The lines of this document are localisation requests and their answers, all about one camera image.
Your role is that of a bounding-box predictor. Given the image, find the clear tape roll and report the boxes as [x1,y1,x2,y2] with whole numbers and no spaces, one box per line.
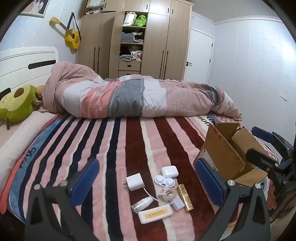
[158,186,178,202]

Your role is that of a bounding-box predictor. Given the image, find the pale pink pillow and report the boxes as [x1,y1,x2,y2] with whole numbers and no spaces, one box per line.
[0,111,57,178]

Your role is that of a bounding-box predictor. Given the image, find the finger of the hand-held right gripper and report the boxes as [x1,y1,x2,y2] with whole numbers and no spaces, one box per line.
[245,148,281,172]
[252,126,290,161]

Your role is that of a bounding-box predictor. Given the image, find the white charger adapter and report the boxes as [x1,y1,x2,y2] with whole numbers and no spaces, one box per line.
[126,173,145,192]

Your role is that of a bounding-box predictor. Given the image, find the white contact lens case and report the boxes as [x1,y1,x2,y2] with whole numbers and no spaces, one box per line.
[154,175,176,188]

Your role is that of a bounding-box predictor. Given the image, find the white bed headboard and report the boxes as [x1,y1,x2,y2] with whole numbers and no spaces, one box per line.
[0,46,58,100]

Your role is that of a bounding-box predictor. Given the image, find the pile of light clothes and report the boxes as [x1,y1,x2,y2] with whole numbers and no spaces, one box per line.
[119,45,143,62]

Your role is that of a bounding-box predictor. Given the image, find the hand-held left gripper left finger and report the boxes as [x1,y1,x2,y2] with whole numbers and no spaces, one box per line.
[24,158,100,241]

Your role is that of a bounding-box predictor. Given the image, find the white appliance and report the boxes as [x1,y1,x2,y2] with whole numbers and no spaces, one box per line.
[123,13,136,27]

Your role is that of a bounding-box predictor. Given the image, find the white case with yellow label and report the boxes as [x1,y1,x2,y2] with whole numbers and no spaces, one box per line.
[138,205,174,225]

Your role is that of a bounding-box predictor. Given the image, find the pink grey patchwork duvet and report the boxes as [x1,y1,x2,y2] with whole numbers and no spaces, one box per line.
[43,61,242,121]

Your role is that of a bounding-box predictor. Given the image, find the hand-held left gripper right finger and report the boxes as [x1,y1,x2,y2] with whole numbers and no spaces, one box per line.
[195,158,271,241]

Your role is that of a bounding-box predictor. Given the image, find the white earbuds case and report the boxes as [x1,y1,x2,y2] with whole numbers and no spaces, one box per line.
[161,166,177,178]

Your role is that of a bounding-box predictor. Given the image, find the grey folded clothes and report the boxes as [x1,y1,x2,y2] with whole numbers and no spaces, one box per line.
[120,32,145,44]

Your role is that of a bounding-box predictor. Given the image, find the yellow guitar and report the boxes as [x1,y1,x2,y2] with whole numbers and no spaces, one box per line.
[49,13,81,50]

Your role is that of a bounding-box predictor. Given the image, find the small clear bottle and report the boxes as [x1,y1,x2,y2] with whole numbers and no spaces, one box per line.
[131,196,154,214]

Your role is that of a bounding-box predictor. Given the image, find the small white plug with cable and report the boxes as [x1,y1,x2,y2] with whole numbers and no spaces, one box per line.
[143,186,185,211]

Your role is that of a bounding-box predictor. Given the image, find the gold bar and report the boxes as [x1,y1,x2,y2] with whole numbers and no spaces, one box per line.
[177,184,194,212]

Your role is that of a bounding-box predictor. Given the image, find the brown cardboard box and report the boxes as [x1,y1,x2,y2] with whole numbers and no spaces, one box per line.
[194,122,278,188]

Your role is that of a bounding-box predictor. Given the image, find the wall poster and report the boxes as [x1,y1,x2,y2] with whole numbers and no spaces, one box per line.
[23,0,50,18]

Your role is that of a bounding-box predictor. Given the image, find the wooden wardrobe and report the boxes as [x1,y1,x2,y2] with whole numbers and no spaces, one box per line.
[75,0,193,80]

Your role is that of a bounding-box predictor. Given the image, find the green bag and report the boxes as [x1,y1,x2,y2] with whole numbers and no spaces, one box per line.
[133,14,147,27]

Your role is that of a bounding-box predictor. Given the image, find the white door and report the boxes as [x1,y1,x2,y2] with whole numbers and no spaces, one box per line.
[183,27,214,82]

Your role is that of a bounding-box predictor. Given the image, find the brown plush toy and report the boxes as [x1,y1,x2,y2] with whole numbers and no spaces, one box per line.
[34,85,47,111]

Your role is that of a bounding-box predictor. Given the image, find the green avocado plush toy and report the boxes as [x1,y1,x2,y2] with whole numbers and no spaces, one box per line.
[0,85,39,124]

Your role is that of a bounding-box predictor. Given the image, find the striped blanket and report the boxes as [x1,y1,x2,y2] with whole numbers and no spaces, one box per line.
[0,113,278,241]

